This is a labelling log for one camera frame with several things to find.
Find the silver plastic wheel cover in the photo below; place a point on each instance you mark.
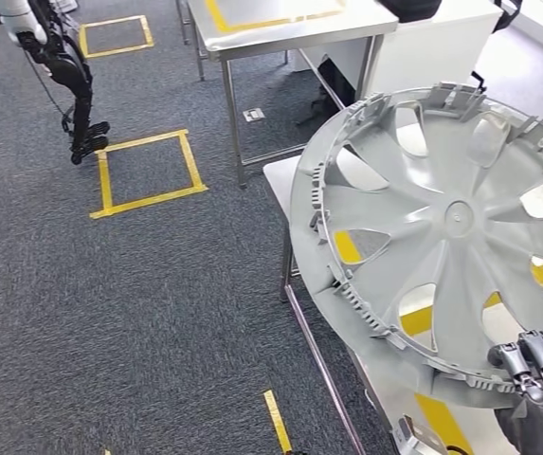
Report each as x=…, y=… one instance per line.
x=456, y=220

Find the yellow tape on workbench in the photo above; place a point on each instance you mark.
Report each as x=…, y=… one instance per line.
x=442, y=421

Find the steel workbench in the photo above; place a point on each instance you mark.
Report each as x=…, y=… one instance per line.
x=280, y=182

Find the yellow floor tape strip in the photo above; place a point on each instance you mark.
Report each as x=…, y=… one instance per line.
x=278, y=421

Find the white cabinet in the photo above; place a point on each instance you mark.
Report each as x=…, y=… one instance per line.
x=432, y=56

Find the grey floor socket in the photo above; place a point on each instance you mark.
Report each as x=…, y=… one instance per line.
x=254, y=115

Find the steel table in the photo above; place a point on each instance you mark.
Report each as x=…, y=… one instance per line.
x=300, y=25

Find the yellow tape on table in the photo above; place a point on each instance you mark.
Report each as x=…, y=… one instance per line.
x=217, y=19

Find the yellow floor tape square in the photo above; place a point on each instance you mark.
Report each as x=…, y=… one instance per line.
x=84, y=41
x=105, y=182

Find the black and white humanoid robot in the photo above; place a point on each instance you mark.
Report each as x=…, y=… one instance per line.
x=69, y=69

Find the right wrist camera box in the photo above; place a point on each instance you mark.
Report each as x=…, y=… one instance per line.
x=408, y=443

